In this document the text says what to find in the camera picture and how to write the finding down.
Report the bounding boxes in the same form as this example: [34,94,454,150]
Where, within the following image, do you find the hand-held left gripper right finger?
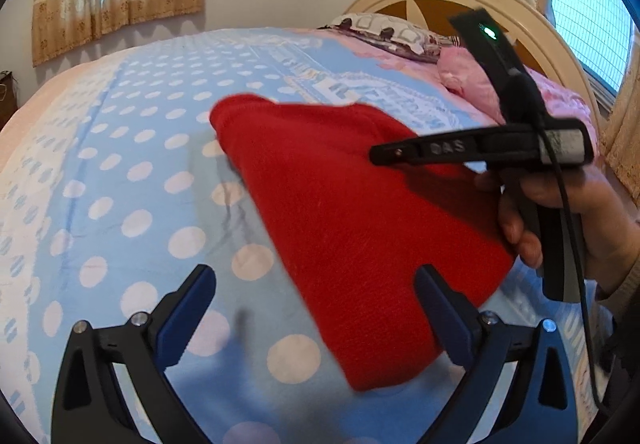
[414,265,576,444]

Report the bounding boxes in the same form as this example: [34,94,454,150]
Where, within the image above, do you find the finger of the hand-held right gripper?
[369,129,488,167]

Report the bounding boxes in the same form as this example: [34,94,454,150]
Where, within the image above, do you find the black cable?
[510,69,608,412]

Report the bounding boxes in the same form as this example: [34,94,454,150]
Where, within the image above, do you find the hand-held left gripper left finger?
[50,264,217,444]

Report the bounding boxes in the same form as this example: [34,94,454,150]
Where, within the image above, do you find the pink blanket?
[437,47,506,125]

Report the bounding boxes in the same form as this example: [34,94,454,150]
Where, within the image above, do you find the window with mesh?
[550,0,636,95]

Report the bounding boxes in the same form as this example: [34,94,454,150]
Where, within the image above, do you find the red knitted sweater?
[209,93,516,392]

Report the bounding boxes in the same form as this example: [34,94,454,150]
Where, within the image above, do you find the brown patterned pillow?
[330,13,463,64]

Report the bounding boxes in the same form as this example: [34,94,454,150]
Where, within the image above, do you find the person's right forearm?
[595,254,640,320]

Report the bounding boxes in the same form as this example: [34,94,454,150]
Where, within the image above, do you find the person's right hand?
[475,165,640,282]

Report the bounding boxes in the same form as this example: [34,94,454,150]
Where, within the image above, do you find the blue polka dot blanket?
[0,27,616,444]

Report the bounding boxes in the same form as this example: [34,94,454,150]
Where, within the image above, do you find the person's dark clothing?
[575,309,640,444]

